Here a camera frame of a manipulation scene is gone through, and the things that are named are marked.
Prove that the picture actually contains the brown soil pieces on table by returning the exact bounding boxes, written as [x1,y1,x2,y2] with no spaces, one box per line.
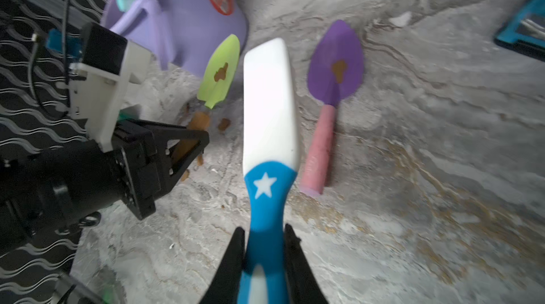
[180,112,232,184]

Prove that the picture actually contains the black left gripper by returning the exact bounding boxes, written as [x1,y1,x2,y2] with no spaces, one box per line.
[42,119,209,221]

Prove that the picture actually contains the white brush blue handle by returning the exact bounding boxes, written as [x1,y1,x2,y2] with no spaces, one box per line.
[237,38,300,303]

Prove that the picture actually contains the light green trowel wooden handle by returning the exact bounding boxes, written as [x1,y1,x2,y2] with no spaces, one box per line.
[187,34,241,132]

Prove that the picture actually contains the light blue trowel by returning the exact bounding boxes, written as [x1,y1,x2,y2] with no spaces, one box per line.
[116,0,136,13]

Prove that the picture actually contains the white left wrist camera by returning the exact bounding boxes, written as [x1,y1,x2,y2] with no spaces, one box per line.
[68,23,152,153]

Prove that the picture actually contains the small purple trowel pink handle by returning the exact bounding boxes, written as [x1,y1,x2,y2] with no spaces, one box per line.
[299,20,365,197]

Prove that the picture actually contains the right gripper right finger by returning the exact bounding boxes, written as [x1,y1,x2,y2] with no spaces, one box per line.
[284,224,328,304]

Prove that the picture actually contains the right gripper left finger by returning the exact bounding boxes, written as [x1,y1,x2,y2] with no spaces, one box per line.
[200,227,246,304]

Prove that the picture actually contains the purple plastic bucket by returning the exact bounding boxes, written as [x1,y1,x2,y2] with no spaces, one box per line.
[101,0,248,77]

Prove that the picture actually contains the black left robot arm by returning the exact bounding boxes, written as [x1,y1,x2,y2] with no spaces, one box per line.
[1,119,209,254]

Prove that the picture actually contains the blue tape measure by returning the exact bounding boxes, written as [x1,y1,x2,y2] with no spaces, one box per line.
[493,0,544,62]

